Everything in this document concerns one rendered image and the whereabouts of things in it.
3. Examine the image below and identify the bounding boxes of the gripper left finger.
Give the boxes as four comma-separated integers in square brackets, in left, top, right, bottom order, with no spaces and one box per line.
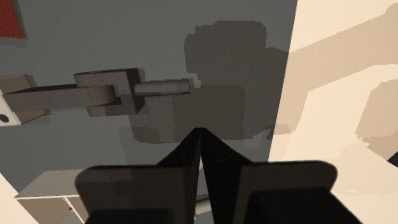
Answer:
[75,128,201,224]

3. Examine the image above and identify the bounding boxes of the red rectangular block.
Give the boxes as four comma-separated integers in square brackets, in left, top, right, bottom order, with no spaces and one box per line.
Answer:
[0,0,22,38]

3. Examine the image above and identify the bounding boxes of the beige block with dark holes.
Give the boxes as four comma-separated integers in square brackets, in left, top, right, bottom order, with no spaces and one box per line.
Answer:
[0,74,45,127]

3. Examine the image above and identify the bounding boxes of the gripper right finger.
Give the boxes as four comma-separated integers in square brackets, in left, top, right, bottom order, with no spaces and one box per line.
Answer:
[200,127,338,224]

